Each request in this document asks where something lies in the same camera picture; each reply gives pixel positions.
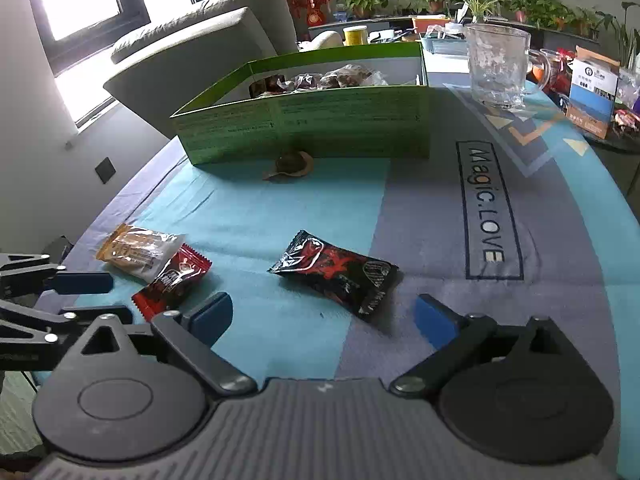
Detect black wall socket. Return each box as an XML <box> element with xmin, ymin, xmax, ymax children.
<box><xmin>94</xmin><ymin>157</ymin><xmax>117</xmax><ymax>185</ymax></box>

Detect tall broad-leaf plant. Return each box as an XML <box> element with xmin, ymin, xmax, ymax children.
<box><xmin>597</xmin><ymin>1</ymin><xmax>640</xmax><ymax>70</ymax></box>

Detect small brown snack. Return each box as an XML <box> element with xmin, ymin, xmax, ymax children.
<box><xmin>262</xmin><ymin>149</ymin><xmax>315</xmax><ymax>181</ymax></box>

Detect clear plastic cup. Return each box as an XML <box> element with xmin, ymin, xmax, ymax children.
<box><xmin>540</xmin><ymin>48</ymin><xmax>564</xmax><ymax>93</ymax></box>

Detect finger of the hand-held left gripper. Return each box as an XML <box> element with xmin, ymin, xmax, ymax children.
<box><xmin>0</xmin><ymin>252</ymin><xmax>115</xmax><ymax>301</ymax></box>
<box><xmin>0</xmin><ymin>300</ymin><xmax>135</xmax><ymax>347</ymax></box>

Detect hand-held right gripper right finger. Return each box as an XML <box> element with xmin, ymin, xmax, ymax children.
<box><xmin>390</xmin><ymin>294</ymin><xmax>588</xmax><ymax>400</ymax></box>

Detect black and red snack packet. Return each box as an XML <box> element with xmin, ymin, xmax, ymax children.
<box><xmin>268</xmin><ymin>230</ymin><xmax>400</xmax><ymax>323</ymax></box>

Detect spider plant in vase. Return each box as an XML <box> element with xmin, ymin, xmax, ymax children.
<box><xmin>454</xmin><ymin>0</ymin><xmax>502</xmax><ymax>25</ymax></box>

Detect clear glass mug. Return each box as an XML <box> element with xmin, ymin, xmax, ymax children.
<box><xmin>465</xmin><ymin>23</ymin><xmax>552</xmax><ymax>110</ymax></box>

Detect grey sofa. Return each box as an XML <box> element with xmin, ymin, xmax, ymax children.
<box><xmin>102</xmin><ymin>0</ymin><xmax>301</xmax><ymax>137</ymax></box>

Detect teal patterned tablecloth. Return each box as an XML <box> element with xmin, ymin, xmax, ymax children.
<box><xmin>35</xmin><ymin>52</ymin><xmax>640</xmax><ymax>480</ymax></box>

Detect orange and white snack packet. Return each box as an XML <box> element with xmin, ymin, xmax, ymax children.
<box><xmin>95</xmin><ymin>223</ymin><xmax>187</xmax><ymax>282</ymax></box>

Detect pink wrapped snacks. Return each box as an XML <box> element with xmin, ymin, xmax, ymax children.
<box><xmin>612</xmin><ymin>109</ymin><xmax>640</xmax><ymax>134</ymax></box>

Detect teal plastic basket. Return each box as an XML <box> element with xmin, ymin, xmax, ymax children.
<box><xmin>419</xmin><ymin>32</ymin><xmax>469</xmax><ymax>54</ymax></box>

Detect pile of dark snack packets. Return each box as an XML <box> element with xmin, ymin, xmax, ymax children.
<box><xmin>248</xmin><ymin>62</ymin><xmax>389</xmax><ymax>99</ymax></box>

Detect white and blue carton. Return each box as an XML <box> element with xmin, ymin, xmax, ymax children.
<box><xmin>565</xmin><ymin>45</ymin><xmax>622</xmax><ymax>140</ymax></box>

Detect dark framed window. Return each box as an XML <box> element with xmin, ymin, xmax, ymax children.
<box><xmin>22</xmin><ymin>0</ymin><xmax>152</xmax><ymax>80</ymax></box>

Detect dark television cabinet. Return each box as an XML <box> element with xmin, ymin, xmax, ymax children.
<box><xmin>305</xmin><ymin>12</ymin><xmax>601</xmax><ymax>45</ymax></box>

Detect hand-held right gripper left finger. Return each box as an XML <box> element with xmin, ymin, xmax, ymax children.
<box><xmin>65</xmin><ymin>291</ymin><xmax>257</xmax><ymax>397</ymax></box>

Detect green cardboard box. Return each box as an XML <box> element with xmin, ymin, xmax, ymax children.
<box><xmin>170</xmin><ymin>41</ymin><xmax>432</xmax><ymax>166</ymax></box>

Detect orange storage box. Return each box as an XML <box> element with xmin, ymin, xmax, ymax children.
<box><xmin>412</xmin><ymin>15</ymin><xmax>449</xmax><ymax>37</ymax></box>

